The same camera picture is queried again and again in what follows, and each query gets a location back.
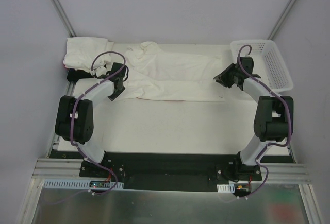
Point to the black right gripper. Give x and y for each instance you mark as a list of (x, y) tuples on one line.
[(223, 75)]

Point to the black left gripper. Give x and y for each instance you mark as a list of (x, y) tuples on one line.
[(117, 89)]

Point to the white t shirt red print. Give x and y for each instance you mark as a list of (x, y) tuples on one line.
[(157, 74)]

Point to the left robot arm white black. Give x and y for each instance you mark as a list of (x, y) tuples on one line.
[(75, 115)]

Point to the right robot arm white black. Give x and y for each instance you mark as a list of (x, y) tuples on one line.
[(273, 122)]

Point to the folded white t shirt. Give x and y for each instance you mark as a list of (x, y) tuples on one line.
[(81, 51)]

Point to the folded black t shirt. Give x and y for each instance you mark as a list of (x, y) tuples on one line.
[(75, 75)]

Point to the white plastic basket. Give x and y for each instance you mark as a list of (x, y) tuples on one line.
[(268, 63)]

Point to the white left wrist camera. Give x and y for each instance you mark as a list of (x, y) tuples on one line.
[(99, 72)]

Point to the aluminium frame post left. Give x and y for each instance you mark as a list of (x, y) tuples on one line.
[(63, 17)]

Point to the aluminium frame post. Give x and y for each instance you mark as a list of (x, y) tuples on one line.
[(281, 19), (63, 17)]

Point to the aluminium frame post right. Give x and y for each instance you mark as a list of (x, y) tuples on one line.
[(281, 19)]

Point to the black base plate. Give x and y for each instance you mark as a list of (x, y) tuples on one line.
[(175, 183)]

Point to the aluminium side rail right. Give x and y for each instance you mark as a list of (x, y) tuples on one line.
[(290, 152)]

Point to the white slotted cable duct right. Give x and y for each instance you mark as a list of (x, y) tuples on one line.
[(233, 188)]

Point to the white slotted cable duct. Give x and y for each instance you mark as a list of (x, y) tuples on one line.
[(233, 188), (81, 184)]

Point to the aluminium front rail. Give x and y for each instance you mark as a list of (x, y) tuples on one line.
[(286, 173)]

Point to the white slotted cable duct left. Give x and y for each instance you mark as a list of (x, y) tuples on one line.
[(81, 184)]

